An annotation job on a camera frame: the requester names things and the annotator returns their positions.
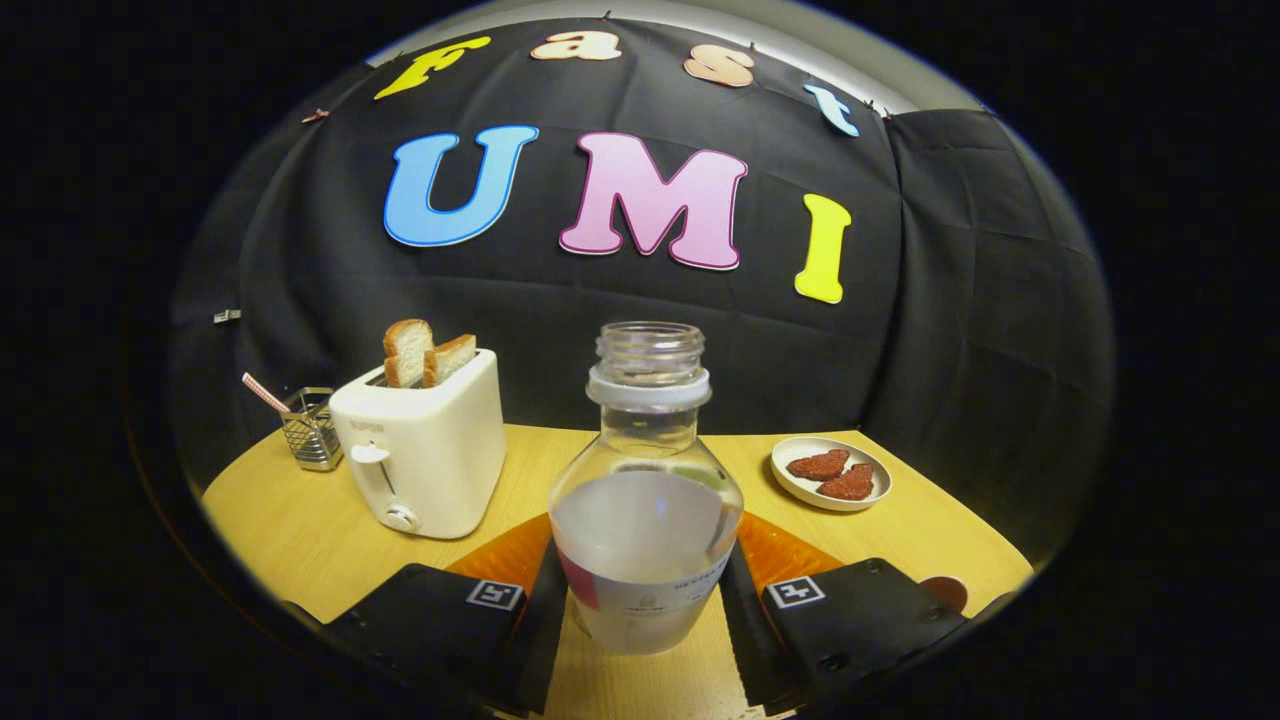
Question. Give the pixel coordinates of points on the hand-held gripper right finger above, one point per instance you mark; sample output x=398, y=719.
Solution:
x=755, y=640

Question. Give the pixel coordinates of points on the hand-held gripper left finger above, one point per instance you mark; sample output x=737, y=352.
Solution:
x=535, y=640

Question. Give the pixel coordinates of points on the clear juice bottle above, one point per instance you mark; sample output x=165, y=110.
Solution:
x=645, y=540

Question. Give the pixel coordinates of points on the cream cup brown inside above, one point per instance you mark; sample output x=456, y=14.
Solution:
x=948, y=592

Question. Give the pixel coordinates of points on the white round plate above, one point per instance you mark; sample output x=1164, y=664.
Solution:
x=790, y=485

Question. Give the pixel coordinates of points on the red-brown meat piece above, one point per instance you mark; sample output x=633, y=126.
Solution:
x=848, y=483
x=818, y=464

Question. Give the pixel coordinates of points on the white toaster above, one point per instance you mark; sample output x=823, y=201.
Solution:
x=440, y=460

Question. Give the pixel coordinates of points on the wooden table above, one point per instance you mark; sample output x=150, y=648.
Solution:
x=290, y=530

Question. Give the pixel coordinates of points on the toast slice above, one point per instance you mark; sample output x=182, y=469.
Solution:
x=450, y=358
x=407, y=350

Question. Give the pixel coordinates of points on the metal mesh basket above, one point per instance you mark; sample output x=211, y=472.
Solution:
x=312, y=435

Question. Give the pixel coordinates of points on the black backdrop cloth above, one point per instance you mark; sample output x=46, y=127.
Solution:
x=560, y=330

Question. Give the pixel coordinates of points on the pink striped straw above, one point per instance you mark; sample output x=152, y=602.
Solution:
x=264, y=392

